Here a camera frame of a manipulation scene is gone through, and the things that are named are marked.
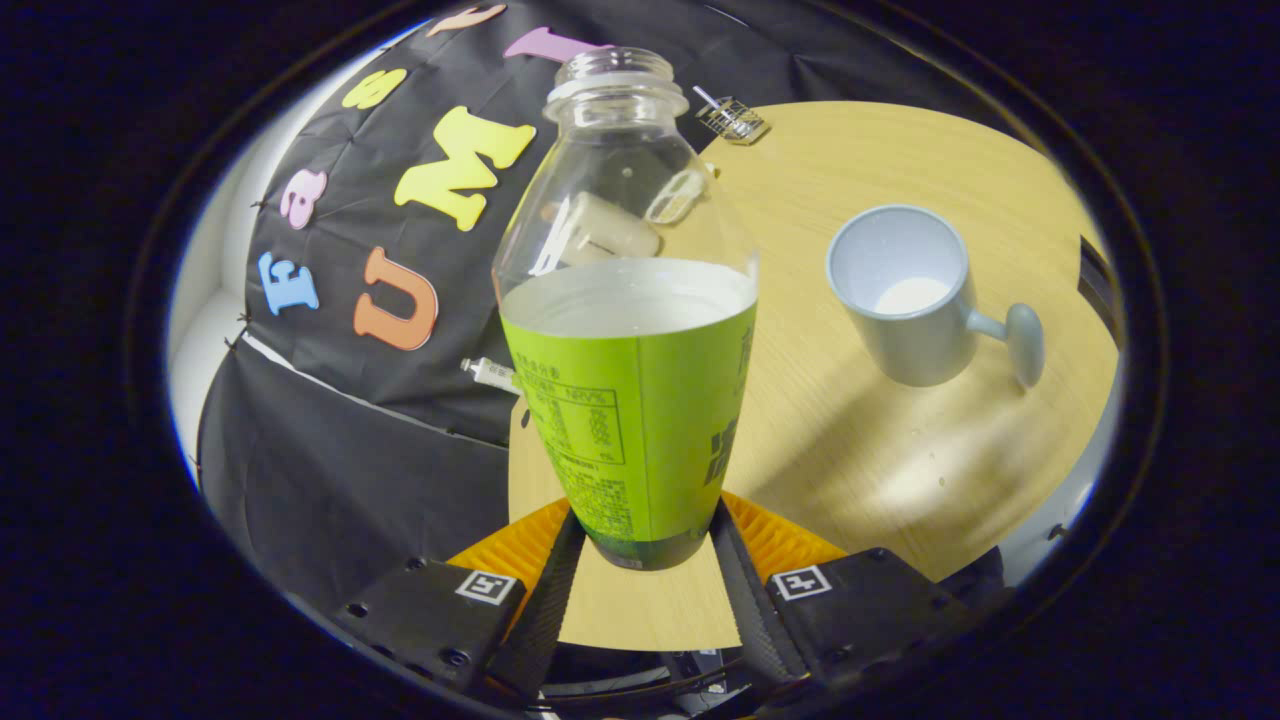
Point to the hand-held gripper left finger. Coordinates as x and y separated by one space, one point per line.
545 610

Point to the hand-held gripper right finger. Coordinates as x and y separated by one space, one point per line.
760 610

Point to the clear green label juice bottle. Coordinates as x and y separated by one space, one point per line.
640 420

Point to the white cup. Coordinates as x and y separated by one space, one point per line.
905 340

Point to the white green capped bottle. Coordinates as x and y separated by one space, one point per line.
492 374

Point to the wooden table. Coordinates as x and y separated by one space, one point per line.
880 470

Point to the white toaster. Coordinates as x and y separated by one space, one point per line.
615 230

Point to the white stick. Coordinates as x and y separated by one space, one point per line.
706 97

